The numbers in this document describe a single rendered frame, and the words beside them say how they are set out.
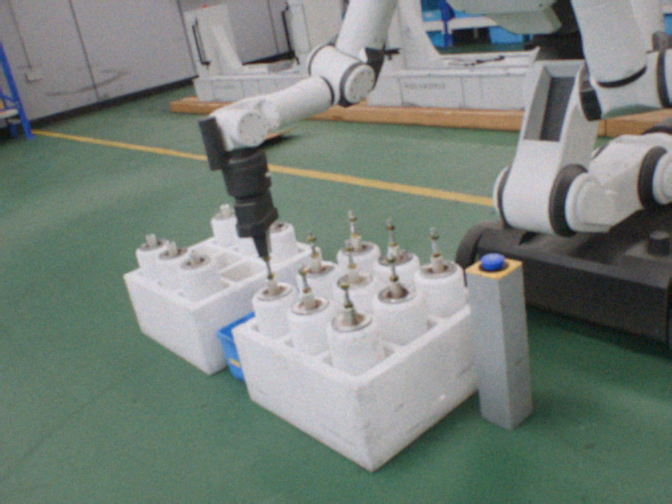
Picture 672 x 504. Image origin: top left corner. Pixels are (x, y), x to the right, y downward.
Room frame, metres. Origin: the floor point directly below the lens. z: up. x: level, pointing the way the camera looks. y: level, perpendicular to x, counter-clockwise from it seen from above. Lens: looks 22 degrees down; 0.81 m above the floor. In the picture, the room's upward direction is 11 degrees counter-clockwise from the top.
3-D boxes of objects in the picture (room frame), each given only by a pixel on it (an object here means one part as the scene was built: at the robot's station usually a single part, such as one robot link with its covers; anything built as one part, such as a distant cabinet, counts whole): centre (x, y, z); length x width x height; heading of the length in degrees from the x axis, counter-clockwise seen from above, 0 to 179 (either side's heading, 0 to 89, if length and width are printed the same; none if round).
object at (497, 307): (1.04, -0.26, 0.16); 0.07 x 0.07 x 0.31; 37
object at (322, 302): (1.15, 0.07, 0.25); 0.08 x 0.08 x 0.01
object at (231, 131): (1.23, 0.15, 0.57); 0.11 x 0.11 x 0.11; 35
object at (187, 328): (1.67, 0.31, 0.09); 0.39 x 0.39 x 0.18; 37
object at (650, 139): (1.48, -0.75, 0.28); 0.21 x 0.20 x 0.13; 126
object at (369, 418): (1.23, -0.03, 0.09); 0.39 x 0.39 x 0.18; 37
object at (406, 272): (1.30, -0.12, 0.16); 0.10 x 0.10 x 0.18
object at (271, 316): (1.25, 0.14, 0.16); 0.10 x 0.10 x 0.18
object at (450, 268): (1.20, -0.19, 0.25); 0.08 x 0.08 x 0.01
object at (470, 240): (1.53, -0.37, 0.10); 0.20 x 0.05 x 0.20; 126
